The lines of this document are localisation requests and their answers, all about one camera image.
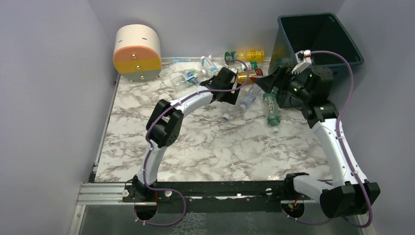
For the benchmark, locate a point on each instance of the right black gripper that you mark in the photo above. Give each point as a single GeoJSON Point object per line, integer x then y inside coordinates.
{"type": "Point", "coordinates": [278, 81]}

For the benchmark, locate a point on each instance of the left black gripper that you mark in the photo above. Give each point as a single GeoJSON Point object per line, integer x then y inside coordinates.
{"type": "Point", "coordinates": [223, 82]}

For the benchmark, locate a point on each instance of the large clear bottle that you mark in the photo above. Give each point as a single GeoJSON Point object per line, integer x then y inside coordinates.
{"type": "Point", "coordinates": [230, 111]}

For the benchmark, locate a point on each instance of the clear bottle purple-blue label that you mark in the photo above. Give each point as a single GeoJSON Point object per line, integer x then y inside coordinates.
{"type": "Point", "coordinates": [250, 97]}

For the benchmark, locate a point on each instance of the crushed clear bottle blue-green label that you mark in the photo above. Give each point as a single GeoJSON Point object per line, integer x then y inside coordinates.
{"type": "Point", "coordinates": [187, 79]}

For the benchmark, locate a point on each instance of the green tea bottle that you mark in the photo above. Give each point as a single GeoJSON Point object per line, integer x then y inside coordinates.
{"type": "Point", "coordinates": [272, 112]}

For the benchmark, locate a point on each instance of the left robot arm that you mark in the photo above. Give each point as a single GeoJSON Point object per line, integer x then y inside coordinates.
{"type": "Point", "coordinates": [164, 124]}

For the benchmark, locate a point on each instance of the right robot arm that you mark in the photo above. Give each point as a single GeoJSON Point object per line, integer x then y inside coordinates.
{"type": "Point", "coordinates": [334, 152]}

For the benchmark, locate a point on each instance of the dark green plastic bin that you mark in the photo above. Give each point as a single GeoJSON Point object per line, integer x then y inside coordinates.
{"type": "Point", "coordinates": [322, 31]}

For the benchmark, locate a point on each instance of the tall clear bottle blue label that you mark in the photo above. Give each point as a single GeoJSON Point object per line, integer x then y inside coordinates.
{"type": "Point", "coordinates": [208, 67]}

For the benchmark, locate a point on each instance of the amber tea bottle red label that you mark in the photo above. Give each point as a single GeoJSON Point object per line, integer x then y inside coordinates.
{"type": "Point", "coordinates": [250, 77]}

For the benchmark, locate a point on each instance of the clear bottle green cap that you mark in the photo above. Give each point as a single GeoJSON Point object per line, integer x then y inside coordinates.
{"type": "Point", "coordinates": [248, 66]}

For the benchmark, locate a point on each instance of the yellow bottle green label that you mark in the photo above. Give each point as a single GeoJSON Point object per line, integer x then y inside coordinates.
{"type": "Point", "coordinates": [251, 55]}

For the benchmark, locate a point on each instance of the round pastel drawer cabinet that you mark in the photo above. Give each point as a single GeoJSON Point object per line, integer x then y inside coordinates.
{"type": "Point", "coordinates": [137, 53]}

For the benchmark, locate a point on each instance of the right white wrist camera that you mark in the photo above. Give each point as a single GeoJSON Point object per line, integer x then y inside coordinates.
{"type": "Point", "coordinates": [304, 60]}

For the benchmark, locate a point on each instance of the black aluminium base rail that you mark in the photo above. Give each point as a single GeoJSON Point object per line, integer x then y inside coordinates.
{"type": "Point", "coordinates": [236, 196]}

